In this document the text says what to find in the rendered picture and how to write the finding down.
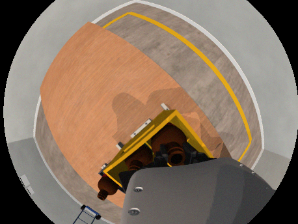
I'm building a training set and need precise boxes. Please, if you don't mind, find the dark grey tray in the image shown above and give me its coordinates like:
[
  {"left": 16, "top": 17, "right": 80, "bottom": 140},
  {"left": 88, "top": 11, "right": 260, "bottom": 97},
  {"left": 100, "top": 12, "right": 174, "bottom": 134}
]
[{"left": 98, "top": 163, "right": 124, "bottom": 193}]

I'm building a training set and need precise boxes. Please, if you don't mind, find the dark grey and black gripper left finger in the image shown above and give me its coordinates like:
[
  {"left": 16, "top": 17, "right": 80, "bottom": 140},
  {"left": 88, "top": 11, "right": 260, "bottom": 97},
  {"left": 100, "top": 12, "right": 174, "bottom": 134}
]
[{"left": 118, "top": 144, "right": 168, "bottom": 194}]

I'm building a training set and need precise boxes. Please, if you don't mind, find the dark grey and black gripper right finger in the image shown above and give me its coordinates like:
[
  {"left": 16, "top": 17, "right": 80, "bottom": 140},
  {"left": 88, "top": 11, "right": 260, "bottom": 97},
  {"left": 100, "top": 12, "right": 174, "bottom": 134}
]
[{"left": 183, "top": 143, "right": 216, "bottom": 165}]

